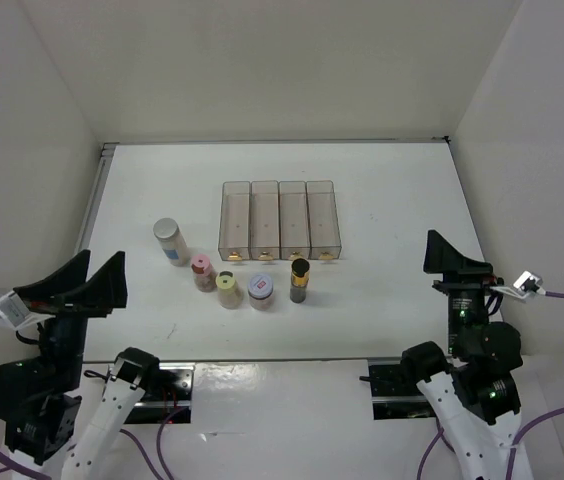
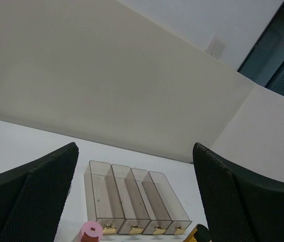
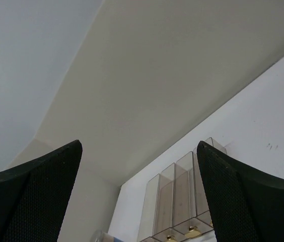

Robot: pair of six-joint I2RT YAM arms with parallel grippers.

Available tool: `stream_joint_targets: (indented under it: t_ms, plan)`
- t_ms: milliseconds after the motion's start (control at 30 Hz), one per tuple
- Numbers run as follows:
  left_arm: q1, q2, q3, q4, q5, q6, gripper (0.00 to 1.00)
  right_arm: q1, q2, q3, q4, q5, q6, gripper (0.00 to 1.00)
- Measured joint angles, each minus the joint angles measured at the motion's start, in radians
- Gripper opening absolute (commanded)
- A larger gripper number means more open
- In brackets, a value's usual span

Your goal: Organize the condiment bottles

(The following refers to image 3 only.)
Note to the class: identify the tall silver-lid blue-label spice jar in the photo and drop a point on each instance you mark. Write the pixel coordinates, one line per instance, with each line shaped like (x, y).
(100, 236)

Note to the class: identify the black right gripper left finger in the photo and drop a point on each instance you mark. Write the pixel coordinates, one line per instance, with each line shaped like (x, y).
(34, 195)

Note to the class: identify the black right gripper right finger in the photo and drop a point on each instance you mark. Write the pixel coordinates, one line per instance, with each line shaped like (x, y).
(245, 204)

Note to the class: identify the clear bin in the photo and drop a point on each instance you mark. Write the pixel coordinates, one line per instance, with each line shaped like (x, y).
(164, 215)
(147, 220)
(203, 216)
(184, 197)

